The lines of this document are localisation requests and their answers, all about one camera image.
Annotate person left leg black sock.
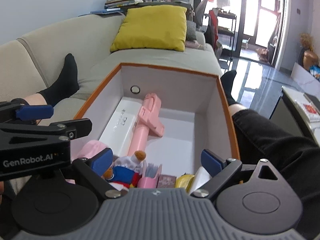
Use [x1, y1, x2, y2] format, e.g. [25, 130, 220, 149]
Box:
[10, 52, 81, 126]

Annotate dark photo card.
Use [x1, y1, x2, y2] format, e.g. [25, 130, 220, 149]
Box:
[157, 174, 177, 189]

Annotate orange cardboard box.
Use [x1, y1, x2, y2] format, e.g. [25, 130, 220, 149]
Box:
[71, 63, 240, 177]

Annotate beige fabric sofa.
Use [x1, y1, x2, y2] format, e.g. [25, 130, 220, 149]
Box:
[0, 11, 223, 196]

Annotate duck plush toy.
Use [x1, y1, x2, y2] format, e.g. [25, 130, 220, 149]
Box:
[102, 151, 146, 189]

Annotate gold vase dried flowers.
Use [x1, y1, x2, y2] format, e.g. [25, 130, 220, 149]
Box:
[299, 33, 319, 70]

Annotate pink pouch bag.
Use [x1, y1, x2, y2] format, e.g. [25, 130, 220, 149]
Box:
[71, 140, 113, 178]

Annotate pink phone holder stand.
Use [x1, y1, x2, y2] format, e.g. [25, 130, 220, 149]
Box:
[128, 93, 164, 156]

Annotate stack of books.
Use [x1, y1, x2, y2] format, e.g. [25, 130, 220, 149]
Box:
[90, 0, 144, 15]

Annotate black rolling shelf cart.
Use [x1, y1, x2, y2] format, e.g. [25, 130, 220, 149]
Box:
[212, 8, 237, 72]

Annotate yellow cushion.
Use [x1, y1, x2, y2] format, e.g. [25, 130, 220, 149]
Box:
[110, 5, 187, 52]

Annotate person right leg black pants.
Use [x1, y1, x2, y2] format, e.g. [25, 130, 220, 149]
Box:
[220, 69, 320, 240]

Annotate yellow snack packet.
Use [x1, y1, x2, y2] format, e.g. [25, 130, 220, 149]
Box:
[175, 174, 195, 191]

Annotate white rectangular box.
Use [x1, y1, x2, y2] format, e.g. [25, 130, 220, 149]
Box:
[99, 97, 143, 157]

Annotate grey striped cushion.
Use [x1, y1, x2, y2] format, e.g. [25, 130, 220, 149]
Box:
[185, 20, 197, 41]

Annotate white tv cabinet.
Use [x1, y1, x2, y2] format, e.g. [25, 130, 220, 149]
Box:
[291, 62, 320, 97]

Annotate white marble coffee table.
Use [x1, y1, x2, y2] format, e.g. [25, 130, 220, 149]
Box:
[270, 86, 319, 144]

